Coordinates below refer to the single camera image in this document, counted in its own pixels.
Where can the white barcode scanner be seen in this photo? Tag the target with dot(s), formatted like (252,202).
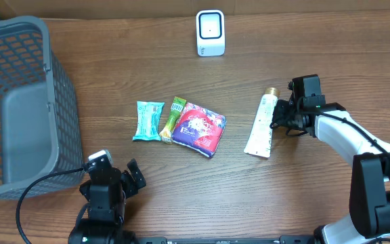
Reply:
(210,33)

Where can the white floral cream tube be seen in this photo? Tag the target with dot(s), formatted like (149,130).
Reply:
(260,139)

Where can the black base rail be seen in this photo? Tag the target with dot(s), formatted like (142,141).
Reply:
(284,239)

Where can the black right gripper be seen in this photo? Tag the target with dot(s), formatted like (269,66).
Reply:
(280,119)

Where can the green yellow juice carton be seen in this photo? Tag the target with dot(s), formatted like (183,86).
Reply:
(175,113)

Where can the purple red tissue pack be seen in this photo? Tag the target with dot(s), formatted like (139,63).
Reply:
(200,129)

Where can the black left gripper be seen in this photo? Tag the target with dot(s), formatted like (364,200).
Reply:
(137,175)

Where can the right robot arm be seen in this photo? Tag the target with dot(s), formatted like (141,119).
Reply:
(307,112)

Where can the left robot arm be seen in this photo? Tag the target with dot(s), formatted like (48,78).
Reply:
(101,219)

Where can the light green wipes pack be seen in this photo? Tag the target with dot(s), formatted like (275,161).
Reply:
(148,118)

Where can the grey plastic mesh basket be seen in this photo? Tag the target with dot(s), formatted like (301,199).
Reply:
(40,139)

